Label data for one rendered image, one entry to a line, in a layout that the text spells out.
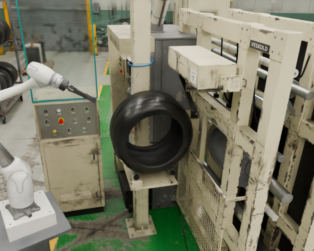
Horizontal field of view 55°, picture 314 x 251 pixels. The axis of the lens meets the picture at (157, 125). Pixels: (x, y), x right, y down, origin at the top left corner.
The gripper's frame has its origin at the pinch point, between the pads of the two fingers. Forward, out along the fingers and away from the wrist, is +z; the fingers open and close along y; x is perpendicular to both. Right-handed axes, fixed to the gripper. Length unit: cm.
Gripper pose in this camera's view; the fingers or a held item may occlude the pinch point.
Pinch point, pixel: (90, 98)
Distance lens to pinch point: 198.0
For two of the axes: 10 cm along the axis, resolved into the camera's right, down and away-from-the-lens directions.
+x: 4.7, -8.8, -0.5
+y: 1.7, 1.5, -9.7
